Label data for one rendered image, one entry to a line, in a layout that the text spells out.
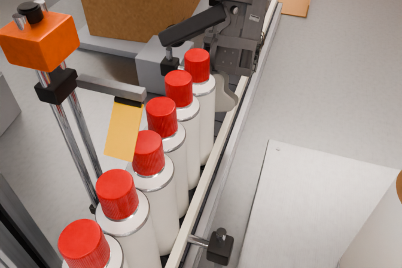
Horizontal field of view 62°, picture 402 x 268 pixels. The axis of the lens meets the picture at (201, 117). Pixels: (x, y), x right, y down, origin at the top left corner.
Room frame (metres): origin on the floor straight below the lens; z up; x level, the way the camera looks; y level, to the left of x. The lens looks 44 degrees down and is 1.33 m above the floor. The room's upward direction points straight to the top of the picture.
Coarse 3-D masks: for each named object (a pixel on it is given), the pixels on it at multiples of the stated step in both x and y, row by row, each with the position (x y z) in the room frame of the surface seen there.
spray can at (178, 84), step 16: (176, 80) 0.31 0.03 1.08; (192, 80) 0.32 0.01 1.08; (176, 96) 0.30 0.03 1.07; (192, 96) 0.31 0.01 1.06; (176, 112) 0.30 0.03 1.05; (192, 112) 0.30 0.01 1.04; (192, 128) 0.30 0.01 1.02; (192, 144) 0.30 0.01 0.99; (192, 160) 0.29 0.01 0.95; (192, 176) 0.29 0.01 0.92
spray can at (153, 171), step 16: (144, 144) 0.21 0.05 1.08; (160, 144) 0.21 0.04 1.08; (144, 160) 0.20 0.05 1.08; (160, 160) 0.21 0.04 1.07; (144, 176) 0.20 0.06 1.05; (160, 176) 0.20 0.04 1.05; (144, 192) 0.19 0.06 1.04; (160, 192) 0.19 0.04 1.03; (160, 208) 0.19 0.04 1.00; (176, 208) 0.21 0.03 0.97; (160, 224) 0.19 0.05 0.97; (176, 224) 0.21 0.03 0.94; (160, 240) 0.19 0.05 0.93; (160, 256) 0.19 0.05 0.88
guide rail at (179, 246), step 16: (272, 0) 0.88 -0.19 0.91; (240, 80) 0.53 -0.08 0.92; (240, 96) 0.49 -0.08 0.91; (224, 128) 0.40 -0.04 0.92; (208, 160) 0.33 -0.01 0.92; (208, 176) 0.30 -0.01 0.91; (192, 208) 0.24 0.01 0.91; (192, 224) 0.22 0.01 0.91; (176, 240) 0.20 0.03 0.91; (176, 256) 0.18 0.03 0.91
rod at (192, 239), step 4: (188, 236) 0.20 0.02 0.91; (192, 236) 0.20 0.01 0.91; (196, 236) 0.20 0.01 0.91; (188, 240) 0.20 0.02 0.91; (192, 240) 0.20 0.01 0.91; (196, 240) 0.20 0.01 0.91; (200, 240) 0.20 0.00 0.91; (204, 240) 0.20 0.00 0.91; (208, 240) 0.20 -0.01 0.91; (192, 244) 0.20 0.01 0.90; (196, 244) 0.20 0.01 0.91; (200, 244) 0.19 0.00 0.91; (204, 244) 0.19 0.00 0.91; (204, 248) 0.19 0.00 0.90
